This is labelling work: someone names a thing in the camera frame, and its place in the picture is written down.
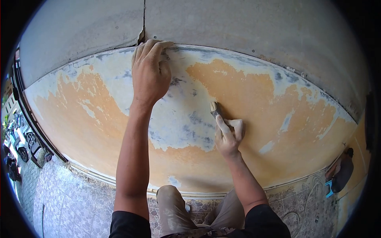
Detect black motorbike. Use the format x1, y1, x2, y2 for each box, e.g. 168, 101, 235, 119
3, 144, 22, 182

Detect person's left ring finger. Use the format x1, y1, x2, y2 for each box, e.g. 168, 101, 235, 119
136, 42, 147, 61

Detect person's right index finger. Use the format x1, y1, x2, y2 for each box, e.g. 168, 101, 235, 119
215, 115, 231, 140

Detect person's legs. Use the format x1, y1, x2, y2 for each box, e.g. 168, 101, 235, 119
156, 185, 246, 236

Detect person's right thumb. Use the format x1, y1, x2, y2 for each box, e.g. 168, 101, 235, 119
228, 119, 246, 141

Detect person's right hand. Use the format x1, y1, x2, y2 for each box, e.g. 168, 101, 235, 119
214, 115, 246, 160

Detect person's body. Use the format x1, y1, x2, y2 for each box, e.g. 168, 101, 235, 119
109, 204, 292, 238

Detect person's left hand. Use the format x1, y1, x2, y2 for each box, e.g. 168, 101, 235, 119
131, 39, 174, 108

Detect white scooter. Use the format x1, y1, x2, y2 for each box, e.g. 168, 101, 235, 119
6, 112, 37, 163

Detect person's left index finger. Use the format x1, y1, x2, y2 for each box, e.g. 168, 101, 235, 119
150, 41, 174, 61

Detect metal paint scraper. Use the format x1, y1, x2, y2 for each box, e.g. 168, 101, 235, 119
210, 101, 222, 119

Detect black folding gate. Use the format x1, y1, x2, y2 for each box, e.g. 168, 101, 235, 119
11, 49, 68, 169

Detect person's left thumb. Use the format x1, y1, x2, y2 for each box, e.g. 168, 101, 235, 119
159, 59, 173, 80

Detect thin grey cable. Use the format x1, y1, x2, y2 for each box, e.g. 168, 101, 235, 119
281, 176, 325, 238

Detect person's left middle finger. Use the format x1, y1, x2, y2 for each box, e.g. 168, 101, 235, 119
143, 39, 164, 60

